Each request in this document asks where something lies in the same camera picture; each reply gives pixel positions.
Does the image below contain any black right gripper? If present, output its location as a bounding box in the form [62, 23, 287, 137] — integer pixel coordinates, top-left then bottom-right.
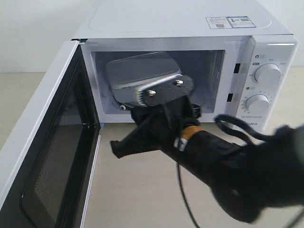
[110, 75, 201, 159]

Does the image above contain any white plastic lidded container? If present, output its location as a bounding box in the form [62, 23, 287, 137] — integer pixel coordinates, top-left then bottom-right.
[106, 51, 181, 106]

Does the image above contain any white microwave door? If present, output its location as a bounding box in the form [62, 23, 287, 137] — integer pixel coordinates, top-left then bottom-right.
[0, 40, 100, 228]

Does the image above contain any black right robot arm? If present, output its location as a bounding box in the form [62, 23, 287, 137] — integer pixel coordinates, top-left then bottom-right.
[110, 75, 304, 223]

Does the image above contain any white Midea microwave oven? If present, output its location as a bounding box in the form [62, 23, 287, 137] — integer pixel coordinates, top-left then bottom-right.
[73, 0, 298, 132]

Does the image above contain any lower white timer knob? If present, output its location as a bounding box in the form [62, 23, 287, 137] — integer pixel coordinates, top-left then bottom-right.
[245, 94, 270, 114]

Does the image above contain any upper white control knob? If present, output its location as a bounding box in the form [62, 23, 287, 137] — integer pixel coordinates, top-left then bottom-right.
[254, 64, 282, 85]

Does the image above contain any white and blue label sticker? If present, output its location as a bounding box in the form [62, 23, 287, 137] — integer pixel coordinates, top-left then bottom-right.
[206, 16, 256, 29]

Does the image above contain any black cable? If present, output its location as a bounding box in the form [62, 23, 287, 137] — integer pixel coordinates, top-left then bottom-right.
[175, 114, 281, 228]

